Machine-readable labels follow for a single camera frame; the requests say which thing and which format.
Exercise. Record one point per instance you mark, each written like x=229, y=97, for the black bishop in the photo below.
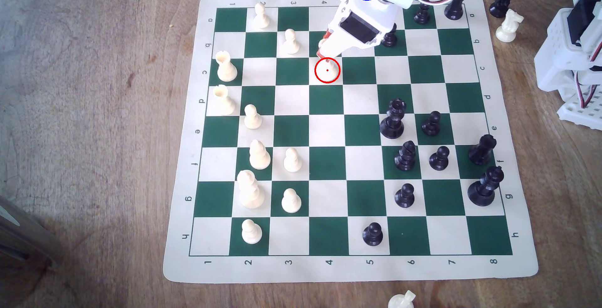
x=405, y=157

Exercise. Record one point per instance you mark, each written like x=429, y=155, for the green and white chess mat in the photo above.
x=324, y=134

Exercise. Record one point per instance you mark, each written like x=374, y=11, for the dark grey object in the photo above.
x=23, y=233

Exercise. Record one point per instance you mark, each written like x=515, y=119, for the black rook row f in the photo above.
x=482, y=152

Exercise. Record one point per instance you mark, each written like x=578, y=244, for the white idle robot arm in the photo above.
x=562, y=63

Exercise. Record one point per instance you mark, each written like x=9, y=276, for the black king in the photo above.
x=484, y=189

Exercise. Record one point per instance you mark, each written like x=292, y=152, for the white rook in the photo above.
x=224, y=102
x=226, y=68

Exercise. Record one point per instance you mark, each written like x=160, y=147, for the white knight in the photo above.
x=509, y=27

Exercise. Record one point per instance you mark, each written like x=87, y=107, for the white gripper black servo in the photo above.
x=357, y=28

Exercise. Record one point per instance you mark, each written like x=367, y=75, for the white chess piece lying down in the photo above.
x=400, y=301

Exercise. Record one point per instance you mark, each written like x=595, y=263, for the white bishop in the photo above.
x=259, y=155

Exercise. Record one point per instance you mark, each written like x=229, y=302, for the black pawn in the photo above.
x=422, y=15
x=439, y=159
x=431, y=124
x=372, y=235
x=389, y=38
x=404, y=196

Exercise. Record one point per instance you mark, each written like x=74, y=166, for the black knight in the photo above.
x=501, y=2

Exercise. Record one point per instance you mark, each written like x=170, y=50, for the white pawn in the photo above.
x=252, y=118
x=291, y=202
x=262, y=16
x=251, y=233
x=291, y=42
x=328, y=72
x=292, y=161

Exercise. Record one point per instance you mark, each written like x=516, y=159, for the black queen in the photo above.
x=392, y=122

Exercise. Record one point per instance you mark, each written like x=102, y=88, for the black rook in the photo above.
x=455, y=8

